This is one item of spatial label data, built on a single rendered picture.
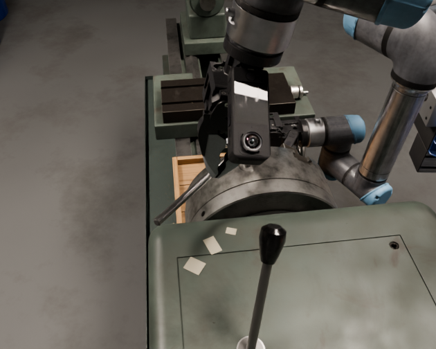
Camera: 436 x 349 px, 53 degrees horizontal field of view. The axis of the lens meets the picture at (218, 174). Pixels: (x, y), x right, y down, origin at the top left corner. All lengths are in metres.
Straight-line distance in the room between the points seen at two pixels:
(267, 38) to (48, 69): 3.23
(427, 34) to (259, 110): 0.52
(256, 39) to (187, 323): 0.37
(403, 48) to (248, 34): 0.52
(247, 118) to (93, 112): 2.63
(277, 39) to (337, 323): 0.37
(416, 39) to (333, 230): 0.43
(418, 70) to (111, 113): 2.37
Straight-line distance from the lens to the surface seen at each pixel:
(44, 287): 2.23
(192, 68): 1.79
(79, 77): 3.49
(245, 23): 0.49
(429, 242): 0.75
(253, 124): 0.50
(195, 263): 0.65
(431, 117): 1.34
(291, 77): 1.64
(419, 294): 0.69
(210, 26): 1.86
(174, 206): 0.64
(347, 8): 0.49
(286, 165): 0.83
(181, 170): 1.31
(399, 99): 1.01
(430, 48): 0.97
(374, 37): 1.00
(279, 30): 0.49
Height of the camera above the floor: 1.80
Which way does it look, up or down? 45 degrees down
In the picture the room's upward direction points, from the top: straight up
